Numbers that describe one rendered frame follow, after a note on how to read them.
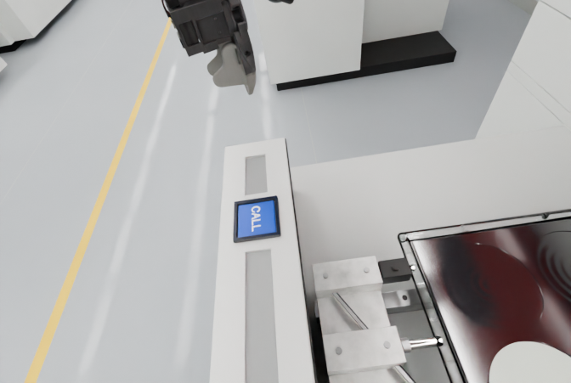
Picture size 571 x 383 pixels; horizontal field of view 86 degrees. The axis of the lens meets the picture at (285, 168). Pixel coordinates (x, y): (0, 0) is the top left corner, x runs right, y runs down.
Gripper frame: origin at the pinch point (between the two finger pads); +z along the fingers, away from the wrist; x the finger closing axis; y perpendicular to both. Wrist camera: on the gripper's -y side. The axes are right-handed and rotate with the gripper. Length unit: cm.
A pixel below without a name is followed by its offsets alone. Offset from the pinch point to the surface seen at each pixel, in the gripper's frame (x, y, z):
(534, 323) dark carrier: 40.1, -14.7, 13.6
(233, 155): 6.7, 6.9, 5.9
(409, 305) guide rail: 32.3, -6.0, 18.1
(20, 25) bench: -376, 155, 65
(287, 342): 32.6, 9.2, 6.7
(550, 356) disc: 42.8, -13.4, 13.6
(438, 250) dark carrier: 29.6, -11.6, 13.1
